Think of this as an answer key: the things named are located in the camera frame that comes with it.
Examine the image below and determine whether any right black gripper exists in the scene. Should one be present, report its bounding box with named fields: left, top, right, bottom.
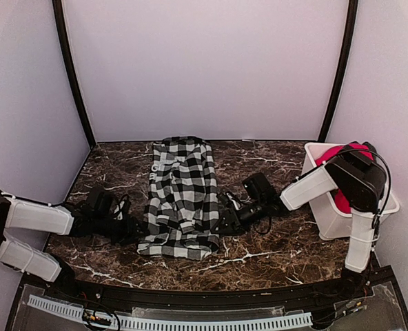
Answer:
left=211, top=198, right=266, bottom=236

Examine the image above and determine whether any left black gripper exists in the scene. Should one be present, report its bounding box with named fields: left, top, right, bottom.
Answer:
left=94, top=214, right=150, bottom=246

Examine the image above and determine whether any black white checkered shirt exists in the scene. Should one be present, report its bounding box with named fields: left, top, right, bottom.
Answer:
left=136, top=137, right=219, bottom=261

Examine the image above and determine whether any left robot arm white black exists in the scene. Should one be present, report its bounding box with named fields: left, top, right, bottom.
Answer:
left=0, top=186, right=145, bottom=301

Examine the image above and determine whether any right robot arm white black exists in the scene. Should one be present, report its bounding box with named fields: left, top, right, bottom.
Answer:
left=211, top=145, right=391, bottom=299

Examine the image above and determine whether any white plastic laundry bin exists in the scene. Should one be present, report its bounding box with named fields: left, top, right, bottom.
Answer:
left=302, top=142, right=400, bottom=240

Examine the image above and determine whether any red garment in bin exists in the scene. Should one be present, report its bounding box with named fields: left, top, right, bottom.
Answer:
left=315, top=141, right=374, bottom=214

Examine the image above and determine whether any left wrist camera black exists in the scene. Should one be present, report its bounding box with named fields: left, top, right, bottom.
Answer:
left=85, top=186, right=131, bottom=220

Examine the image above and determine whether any black front rail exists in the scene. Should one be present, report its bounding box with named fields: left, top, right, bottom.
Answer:
left=38, top=277, right=365, bottom=311

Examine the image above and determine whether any white slotted cable duct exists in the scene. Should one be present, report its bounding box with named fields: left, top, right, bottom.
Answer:
left=26, top=294, right=313, bottom=330

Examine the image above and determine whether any left black frame post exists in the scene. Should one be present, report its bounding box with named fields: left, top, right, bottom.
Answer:
left=52, top=0, right=96, bottom=149

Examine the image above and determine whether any black frame post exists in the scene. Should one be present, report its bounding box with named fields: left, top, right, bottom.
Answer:
left=52, top=0, right=96, bottom=149
left=317, top=0, right=358, bottom=143

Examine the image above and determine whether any right black frame post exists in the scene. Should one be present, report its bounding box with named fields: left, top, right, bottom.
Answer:
left=317, top=0, right=358, bottom=143

